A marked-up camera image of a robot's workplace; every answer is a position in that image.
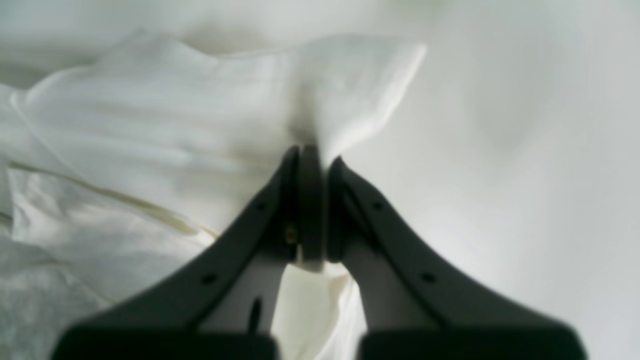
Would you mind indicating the white printed T-shirt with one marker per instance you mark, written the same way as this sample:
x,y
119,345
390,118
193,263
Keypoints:
x,y
120,171

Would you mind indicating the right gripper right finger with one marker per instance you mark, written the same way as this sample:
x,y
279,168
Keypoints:
x,y
417,305

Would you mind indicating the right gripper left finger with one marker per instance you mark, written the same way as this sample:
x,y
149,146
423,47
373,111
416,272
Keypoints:
x,y
220,306

